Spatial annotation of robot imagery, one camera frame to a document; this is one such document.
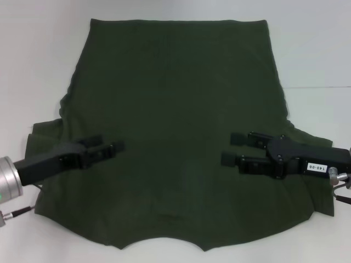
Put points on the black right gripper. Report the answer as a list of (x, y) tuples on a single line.
[(296, 159)]

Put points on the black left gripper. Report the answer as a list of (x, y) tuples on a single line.
[(55, 161)]

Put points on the dark green shirt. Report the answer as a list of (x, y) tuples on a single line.
[(175, 96)]

